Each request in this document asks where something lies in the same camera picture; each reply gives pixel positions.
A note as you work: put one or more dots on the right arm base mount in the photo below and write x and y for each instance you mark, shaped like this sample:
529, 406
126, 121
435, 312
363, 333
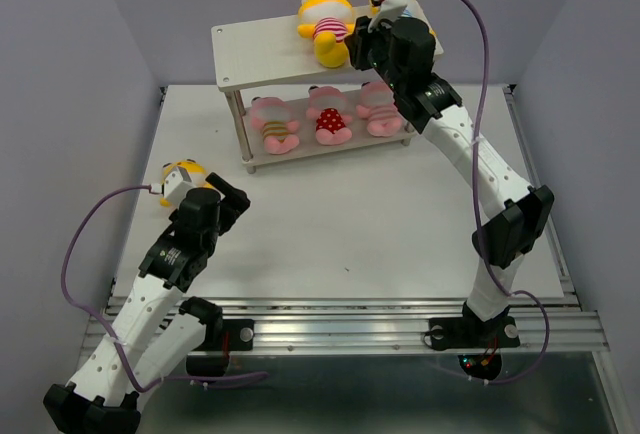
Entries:
466, 333

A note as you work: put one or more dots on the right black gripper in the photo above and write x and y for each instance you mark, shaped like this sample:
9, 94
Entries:
358, 42

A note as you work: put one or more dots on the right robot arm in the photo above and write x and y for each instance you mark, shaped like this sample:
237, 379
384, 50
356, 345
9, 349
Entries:
510, 213

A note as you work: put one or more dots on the white two-tier shelf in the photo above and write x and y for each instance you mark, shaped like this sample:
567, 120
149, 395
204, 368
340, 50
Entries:
267, 57

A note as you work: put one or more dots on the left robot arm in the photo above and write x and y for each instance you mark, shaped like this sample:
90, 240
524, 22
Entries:
157, 327

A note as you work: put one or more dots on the aluminium rail frame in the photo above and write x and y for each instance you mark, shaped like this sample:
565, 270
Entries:
346, 250

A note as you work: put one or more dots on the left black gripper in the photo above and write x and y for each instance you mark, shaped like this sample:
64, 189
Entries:
235, 201

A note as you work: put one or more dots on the yellow toy pink stripes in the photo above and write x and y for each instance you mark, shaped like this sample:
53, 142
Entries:
197, 172

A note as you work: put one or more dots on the pink frog toy striped shirt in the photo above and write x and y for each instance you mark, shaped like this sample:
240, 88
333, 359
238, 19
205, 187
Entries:
377, 107

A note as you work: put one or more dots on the pink frog toy polka-dot dress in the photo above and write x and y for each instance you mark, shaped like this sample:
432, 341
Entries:
327, 108

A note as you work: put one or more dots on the pink frog toy orange stripes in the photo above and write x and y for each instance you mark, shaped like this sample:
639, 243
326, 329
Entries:
273, 119

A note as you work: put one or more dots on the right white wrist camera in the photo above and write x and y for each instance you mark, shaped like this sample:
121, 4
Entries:
385, 10

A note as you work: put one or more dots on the yellow toy blue striped shirt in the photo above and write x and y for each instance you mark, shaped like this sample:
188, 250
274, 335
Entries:
414, 10

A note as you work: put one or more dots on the yellow toy red stripes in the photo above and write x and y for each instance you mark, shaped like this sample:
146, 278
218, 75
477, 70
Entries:
327, 23

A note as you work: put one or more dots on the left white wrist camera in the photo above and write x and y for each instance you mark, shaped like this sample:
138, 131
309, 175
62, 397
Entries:
174, 188

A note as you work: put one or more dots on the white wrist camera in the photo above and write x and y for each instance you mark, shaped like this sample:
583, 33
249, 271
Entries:
385, 10
174, 188

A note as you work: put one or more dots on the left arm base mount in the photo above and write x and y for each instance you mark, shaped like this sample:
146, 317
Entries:
222, 334

